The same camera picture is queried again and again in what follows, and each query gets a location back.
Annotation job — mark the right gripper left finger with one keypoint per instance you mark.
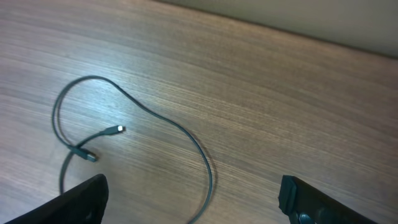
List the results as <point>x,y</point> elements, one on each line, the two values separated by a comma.
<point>83,204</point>

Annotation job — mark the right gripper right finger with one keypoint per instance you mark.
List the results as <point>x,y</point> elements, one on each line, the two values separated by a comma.
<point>303,204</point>

